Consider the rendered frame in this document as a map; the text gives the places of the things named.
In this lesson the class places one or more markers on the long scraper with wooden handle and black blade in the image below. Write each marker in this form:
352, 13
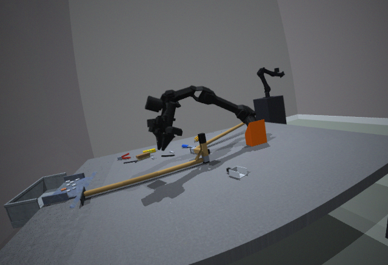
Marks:
205, 159

